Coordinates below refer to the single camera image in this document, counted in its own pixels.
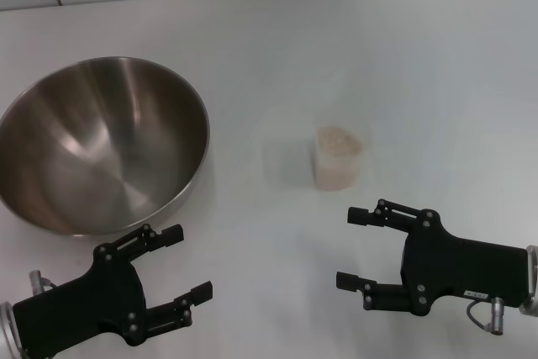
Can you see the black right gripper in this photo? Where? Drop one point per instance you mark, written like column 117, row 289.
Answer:
column 462, row 270

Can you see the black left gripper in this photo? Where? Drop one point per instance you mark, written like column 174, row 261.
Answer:
column 96, row 296

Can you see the clear plastic cup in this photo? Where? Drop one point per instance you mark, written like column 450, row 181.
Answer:
column 338, row 174

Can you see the white uncooked rice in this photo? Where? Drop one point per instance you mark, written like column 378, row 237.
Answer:
column 338, row 142

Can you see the stainless steel mixing bowl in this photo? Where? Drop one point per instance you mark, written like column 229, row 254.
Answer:
column 105, row 144

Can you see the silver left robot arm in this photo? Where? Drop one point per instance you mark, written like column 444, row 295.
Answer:
column 6, row 325

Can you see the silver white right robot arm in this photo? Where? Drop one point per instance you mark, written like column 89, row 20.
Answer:
column 531, row 279

